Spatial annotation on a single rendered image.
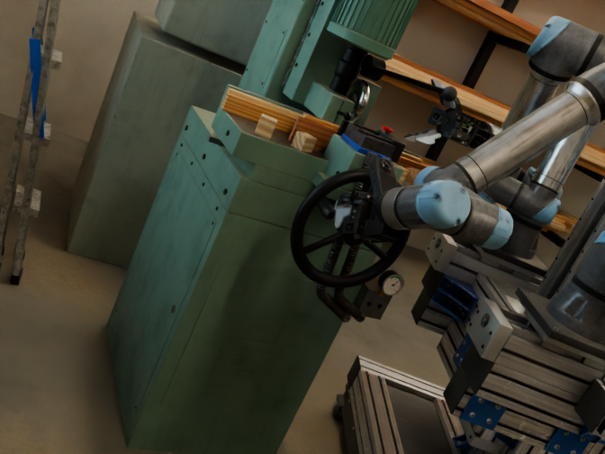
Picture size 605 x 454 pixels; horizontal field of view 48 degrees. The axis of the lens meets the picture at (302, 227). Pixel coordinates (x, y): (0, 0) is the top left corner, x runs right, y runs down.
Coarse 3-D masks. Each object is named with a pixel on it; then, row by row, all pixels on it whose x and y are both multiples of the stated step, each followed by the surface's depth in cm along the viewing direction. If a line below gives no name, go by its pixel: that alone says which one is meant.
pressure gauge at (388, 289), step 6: (390, 270) 175; (384, 276) 174; (390, 276) 173; (396, 276) 174; (378, 282) 176; (384, 282) 173; (390, 282) 174; (402, 282) 175; (384, 288) 174; (390, 288) 175; (396, 288) 176; (378, 294) 178; (390, 294) 176
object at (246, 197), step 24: (192, 120) 196; (192, 144) 191; (216, 144) 173; (216, 168) 169; (240, 168) 160; (216, 192) 165; (240, 192) 155; (264, 192) 157; (288, 192) 160; (264, 216) 160; (288, 216) 162; (312, 216) 165
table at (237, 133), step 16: (224, 112) 162; (224, 128) 159; (240, 128) 151; (224, 144) 156; (240, 144) 150; (256, 144) 151; (272, 144) 152; (288, 144) 157; (256, 160) 153; (272, 160) 154; (288, 160) 156; (304, 160) 157; (320, 160) 159; (304, 176) 159; (320, 176) 157; (336, 192) 153
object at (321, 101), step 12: (312, 84) 176; (312, 96) 174; (324, 96) 168; (336, 96) 165; (312, 108) 172; (324, 108) 167; (336, 108) 167; (348, 108) 168; (324, 120) 167; (336, 120) 168
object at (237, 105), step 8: (232, 96) 161; (224, 104) 161; (232, 104) 162; (240, 104) 162; (248, 104) 163; (256, 104) 164; (232, 112) 162; (240, 112) 163; (248, 112) 164; (256, 112) 164; (264, 112) 165; (272, 112) 166; (280, 112) 169; (256, 120) 165; (280, 120) 168; (288, 120) 168; (280, 128) 168; (288, 128) 169; (400, 160) 185; (408, 160) 186
